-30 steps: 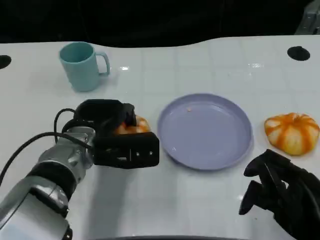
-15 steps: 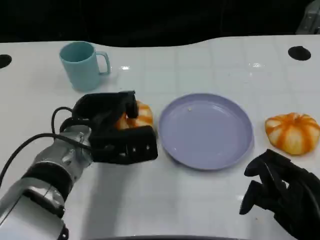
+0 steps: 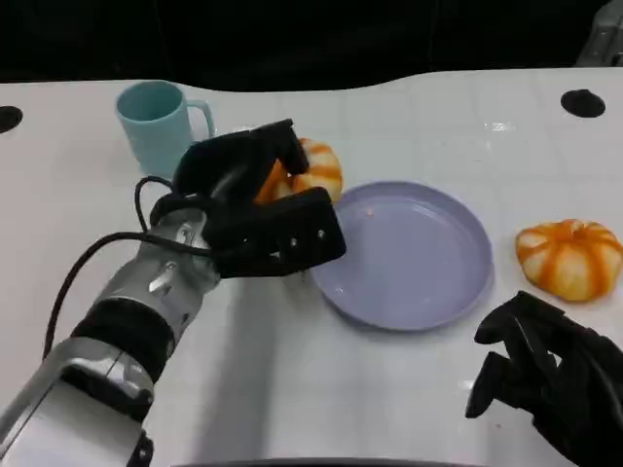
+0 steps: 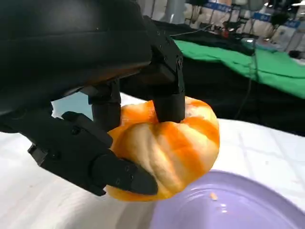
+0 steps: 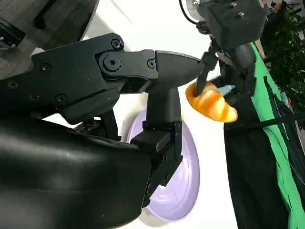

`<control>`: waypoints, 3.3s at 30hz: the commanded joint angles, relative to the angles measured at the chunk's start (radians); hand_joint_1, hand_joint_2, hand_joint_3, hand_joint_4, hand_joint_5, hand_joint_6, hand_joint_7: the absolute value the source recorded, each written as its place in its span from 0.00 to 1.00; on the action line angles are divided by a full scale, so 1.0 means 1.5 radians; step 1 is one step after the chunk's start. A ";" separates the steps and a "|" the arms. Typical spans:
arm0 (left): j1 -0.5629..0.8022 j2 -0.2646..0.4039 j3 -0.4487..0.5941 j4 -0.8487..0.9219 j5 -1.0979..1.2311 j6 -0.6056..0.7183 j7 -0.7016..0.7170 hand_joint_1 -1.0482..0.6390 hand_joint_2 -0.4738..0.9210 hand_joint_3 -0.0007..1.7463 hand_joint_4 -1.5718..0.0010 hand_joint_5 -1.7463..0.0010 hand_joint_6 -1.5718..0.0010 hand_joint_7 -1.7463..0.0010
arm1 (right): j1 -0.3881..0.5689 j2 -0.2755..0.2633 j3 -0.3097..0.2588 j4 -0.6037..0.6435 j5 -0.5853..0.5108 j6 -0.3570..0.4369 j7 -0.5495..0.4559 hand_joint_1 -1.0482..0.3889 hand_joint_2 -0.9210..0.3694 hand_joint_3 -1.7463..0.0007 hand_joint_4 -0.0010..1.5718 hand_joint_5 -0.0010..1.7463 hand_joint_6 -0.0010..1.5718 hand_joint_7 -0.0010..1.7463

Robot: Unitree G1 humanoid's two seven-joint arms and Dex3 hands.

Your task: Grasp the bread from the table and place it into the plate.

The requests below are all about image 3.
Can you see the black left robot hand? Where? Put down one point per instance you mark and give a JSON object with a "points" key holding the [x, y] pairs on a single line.
{"points": [[243, 228]]}

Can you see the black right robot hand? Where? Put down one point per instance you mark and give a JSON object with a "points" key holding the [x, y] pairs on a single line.
{"points": [[574, 379]]}

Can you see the orange and white bread roll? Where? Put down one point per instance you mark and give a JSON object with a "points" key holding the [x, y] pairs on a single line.
{"points": [[318, 168], [569, 260]]}

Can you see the pale green mug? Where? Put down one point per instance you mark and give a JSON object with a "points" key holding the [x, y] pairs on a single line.
{"points": [[151, 131]]}

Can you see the lilac plate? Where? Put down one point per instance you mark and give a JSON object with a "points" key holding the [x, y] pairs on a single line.
{"points": [[414, 262]]}

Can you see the grey background machine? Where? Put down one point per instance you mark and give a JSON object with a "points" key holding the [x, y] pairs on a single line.
{"points": [[603, 31]]}

